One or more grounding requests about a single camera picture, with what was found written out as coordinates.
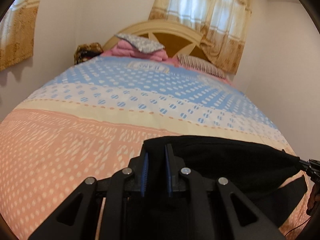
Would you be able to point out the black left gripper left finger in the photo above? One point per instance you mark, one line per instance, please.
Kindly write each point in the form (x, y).
(93, 204)

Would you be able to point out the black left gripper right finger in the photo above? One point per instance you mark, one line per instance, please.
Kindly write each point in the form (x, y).
(219, 210)

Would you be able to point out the black pants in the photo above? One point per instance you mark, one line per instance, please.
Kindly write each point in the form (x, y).
(258, 171)

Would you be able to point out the person right hand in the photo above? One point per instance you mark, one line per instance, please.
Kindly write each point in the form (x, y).
(313, 198)

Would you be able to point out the pink blue patterned bedspread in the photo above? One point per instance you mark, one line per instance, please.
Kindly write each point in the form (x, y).
(94, 117)

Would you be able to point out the striped pink pillow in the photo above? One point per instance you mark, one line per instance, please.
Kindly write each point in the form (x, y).
(195, 63)

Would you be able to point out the brown furry item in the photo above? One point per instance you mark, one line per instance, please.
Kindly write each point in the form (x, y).
(85, 52)

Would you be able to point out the beige curtain behind headboard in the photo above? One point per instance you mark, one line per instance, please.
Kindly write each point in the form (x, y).
(223, 25)

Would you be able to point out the pink folded blanket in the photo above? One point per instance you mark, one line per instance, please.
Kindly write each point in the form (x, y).
(125, 49)

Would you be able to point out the cream wooden headboard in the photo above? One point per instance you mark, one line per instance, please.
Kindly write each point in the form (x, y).
(177, 38)

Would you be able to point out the grey patterned pillow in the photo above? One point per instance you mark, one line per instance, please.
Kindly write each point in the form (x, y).
(143, 45)

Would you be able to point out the beige curtain left window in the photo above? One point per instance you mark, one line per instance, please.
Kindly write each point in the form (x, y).
(17, 32)

